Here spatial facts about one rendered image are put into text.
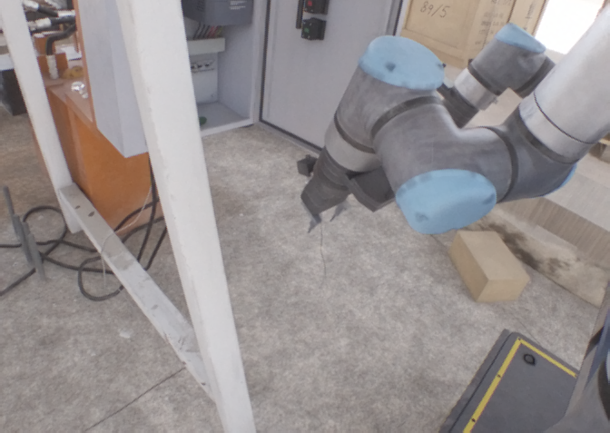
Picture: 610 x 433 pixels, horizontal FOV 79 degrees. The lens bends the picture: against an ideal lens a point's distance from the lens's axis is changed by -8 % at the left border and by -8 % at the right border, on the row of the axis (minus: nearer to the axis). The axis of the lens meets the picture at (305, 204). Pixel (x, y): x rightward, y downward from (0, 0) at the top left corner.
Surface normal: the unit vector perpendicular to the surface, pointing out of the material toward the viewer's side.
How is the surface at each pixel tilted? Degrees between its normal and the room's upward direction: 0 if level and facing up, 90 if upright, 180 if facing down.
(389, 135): 72
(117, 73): 90
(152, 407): 0
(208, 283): 81
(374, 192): 25
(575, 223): 89
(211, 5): 90
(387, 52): 20
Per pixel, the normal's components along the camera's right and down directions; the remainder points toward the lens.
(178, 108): 0.69, 0.36
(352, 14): -0.64, 0.39
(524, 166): 0.37, 0.05
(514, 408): 0.12, -0.81
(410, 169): -0.67, -0.12
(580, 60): -0.97, -0.08
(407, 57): 0.24, -0.57
